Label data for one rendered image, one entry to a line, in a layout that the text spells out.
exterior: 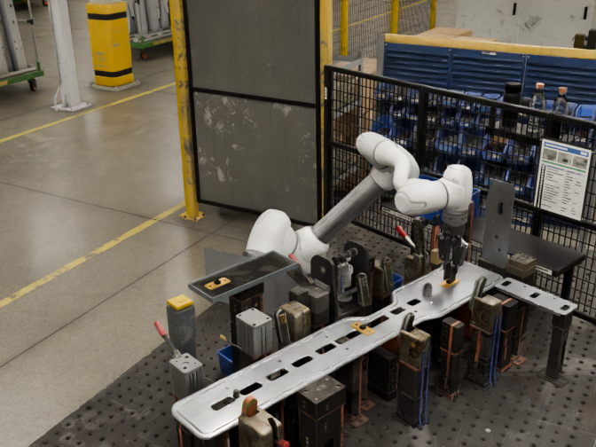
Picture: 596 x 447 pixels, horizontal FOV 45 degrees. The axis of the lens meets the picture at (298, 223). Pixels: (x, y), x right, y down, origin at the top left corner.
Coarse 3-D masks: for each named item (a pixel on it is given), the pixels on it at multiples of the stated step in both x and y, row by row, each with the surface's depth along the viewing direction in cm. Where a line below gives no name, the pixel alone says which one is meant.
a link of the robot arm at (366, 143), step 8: (360, 136) 305; (368, 136) 299; (376, 136) 297; (360, 144) 301; (368, 144) 296; (376, 144) 293; (360, 152) 303; (368, 152) 296; (368, 160) 303; (376, 168) 307; (384, 168) 303
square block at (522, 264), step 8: (512, 256) 278; (520, 256) 278; (528, 256) 277; (512, 264) 276; (520, 264) 274; (528, 264) 273; (512, 272) 277; (520, 272) 275; (528, 272) 275; (520, 280) 276; (528, 280) 278; (528, 304) 284; (528, 312) 286
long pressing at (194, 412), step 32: (416, 288) 268; (448, 288) 268; (352, 320) 248; (416, 320) 248; (288, 352) 231; (352, 352) 231; (224, 384) 216; (288, 384) 216; (192, 416) 203; (224, 416) 203
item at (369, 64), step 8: (336, 64) 610; (344, 64) 610; (368, 64) 610; (368, 72) 581; (368, 80) 577; (368, 88) 580; (368, 96) 583; (368, 104) 587; (352, 112) 574; (368, 112) 612; (344, 120) 623; (352, 120) 620; (368, 120) 570; (344, 128) 626; (352, 128) 623; (344, 136) 630; (352, 136) 628; (352, 144) 608; (368, 168) 585; (336, 184) 604; (344, 184) 602
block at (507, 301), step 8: (496, 296) 266; (504, 296) 266; (504, 304) 261; (512, 304) 261; (504, 312) 261; (512, 312) 262; (504, 320) 262; (512, 320) 263; (504, 328) 263; (512, 328) 266; (504, 336) 265; (504, 344) 267; (512, 344) 271; (496, 352) 269; (504, 352) 268; (504, 360) 270; (496, 368) 271; (504, 368) 271
